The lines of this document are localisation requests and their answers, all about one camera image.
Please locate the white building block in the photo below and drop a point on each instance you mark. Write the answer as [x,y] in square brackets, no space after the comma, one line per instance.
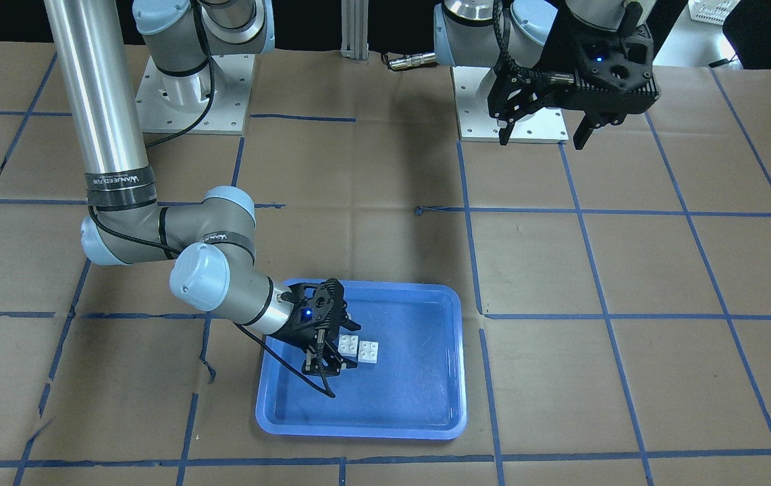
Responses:
[368,352]
[348,345]

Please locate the blue plastic tray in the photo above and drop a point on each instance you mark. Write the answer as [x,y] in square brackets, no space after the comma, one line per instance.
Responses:
[417,389]

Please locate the brown paper table cover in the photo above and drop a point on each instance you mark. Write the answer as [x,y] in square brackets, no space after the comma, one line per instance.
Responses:
[616,300]

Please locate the aluminium frame post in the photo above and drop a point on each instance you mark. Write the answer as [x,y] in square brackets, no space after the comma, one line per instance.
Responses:
[354,30]

